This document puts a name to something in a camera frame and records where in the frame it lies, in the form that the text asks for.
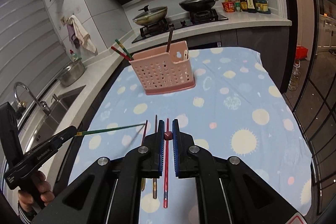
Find dark maroon chopstick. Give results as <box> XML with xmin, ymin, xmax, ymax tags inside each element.
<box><xmin>141</xmin><ymin>120</ymin><xmax>148</xmax><ymax>146</ymax></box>

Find dark brown chopstick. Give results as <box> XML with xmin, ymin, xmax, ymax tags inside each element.
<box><xmin>152</xmin><ymin>114</ymin><xmax>158</xmax><ymax>200</ymax></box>

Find red glossy chopstick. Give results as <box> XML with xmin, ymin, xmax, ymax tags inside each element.
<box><xmin>163</xmin><ymin>118</ymin><xmax>173</xmax><ymax>209</ymax></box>

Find bright red chopstick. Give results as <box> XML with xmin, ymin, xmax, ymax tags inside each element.
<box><xmin>110</xmin><ymin>46</ymin><xmax>131</xmax><ymax>61</ymax></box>

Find dark red patterned chopstick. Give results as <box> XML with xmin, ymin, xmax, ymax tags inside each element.
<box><xmin>166</xmin><ymin>27</ymin><xmax>174</xmax><ymax>53</ymax></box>

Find white ceramic soup spoon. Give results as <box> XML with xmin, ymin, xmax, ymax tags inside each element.
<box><xmin>183</xmin><ymin>50</ymin><xmax>189</xmax><ymax>60</ymax></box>

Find chrome kitchen faucet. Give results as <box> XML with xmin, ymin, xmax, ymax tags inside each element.
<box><xmin>12</xmin><ymin>81</ymin><xmax>52</xmax><ymax>117</ymax></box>

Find person's left hand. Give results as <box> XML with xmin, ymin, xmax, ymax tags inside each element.
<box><xmin>17</xmin><ymin>170</ymin><xmax>55</xmax><ymax>213</ymax></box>

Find gold flower spoon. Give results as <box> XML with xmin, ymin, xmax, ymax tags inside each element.
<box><xmin>141</xmin><ymin>178</ymin><xmax>146</xmax><ymax>191</ymax></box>

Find pink perforated utensil holder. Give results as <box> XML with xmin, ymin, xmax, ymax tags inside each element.
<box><xmin>130</xmin><ymin>40</ymin><xmax>195</xmax><ymax>96</ymax></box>

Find blue polka dot tablecloth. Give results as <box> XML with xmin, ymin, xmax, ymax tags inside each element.
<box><xmin>70</xmin><ymin>47</ymin><xmax>311</xmax><ymax>214</ymax></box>

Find stainless steel bowl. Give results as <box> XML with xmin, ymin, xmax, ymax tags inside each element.
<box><xmin>56</xmin><ymin>59</ymin><xmax>85</xmax><ymax>87</ymax></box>

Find black gas stove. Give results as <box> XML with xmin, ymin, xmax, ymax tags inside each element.
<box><xmin>131</xmin><ymin>9</ymin><xmax>228</xmax><ymax>44</ymax></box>

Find green dish soap bottle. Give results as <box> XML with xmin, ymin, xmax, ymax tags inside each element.
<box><xmin>70</xmin><ymin>50</ymin><xmax>80</xmax><ymax>62</ymax></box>

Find beige wok with lid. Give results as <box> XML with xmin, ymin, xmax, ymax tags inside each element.
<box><xmin>133</xmin><ymin>5</ymin><xmax>168</xmax><ymax>26</ymax></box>

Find white hanging towel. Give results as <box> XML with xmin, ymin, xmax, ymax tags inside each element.
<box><xmin>67</xmin><ymin>15</ymin><xmax>97</xmax><ymax>54</ymax></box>

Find clear bottle on floor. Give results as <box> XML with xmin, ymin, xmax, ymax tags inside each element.
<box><xmin>288</xmin><ymin>60</ymin><xmax>301</xmax><ymax>91</ymax></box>

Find purple hanging cloth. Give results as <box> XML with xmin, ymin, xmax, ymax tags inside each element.
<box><xmin>67</xmin><ymin>24</ymin><xmax>80</xmax><ymax>50</ymax></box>

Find black wok with lid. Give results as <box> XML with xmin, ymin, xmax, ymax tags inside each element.
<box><xmin>179</xmin><ymin>0</ymin><xmax>218</xmax><ymax>12</ymax></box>

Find red instant noodle cup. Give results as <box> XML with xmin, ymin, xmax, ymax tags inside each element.
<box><xmin>222</xmin><ymin>1</ymin><xmax>236</xmax><ymax>12</ymax></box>

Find small green lid jar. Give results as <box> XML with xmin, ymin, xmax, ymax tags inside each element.
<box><xmin>235</xmin><ymin>1</ymin><xmax>242</xmax><ymax>12</ymax></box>

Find amber sauce bottle yellow cap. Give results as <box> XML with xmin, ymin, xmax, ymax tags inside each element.
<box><xmin>240</xmin><ymin>0</ymin><xmax>248</xmax><ymax>12</ymax></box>

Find red bag on floor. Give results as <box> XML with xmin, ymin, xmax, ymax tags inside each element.
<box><xmin>295</xmin><ymin>46</ymin><xmax>308</xmax><ymax>60</ymax></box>

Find condiment jars on teal tray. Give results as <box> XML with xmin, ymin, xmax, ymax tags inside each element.
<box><xmin>256</xmin><ymin>0</ymin><xmax>271</xmax><ymax>14</ymax></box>

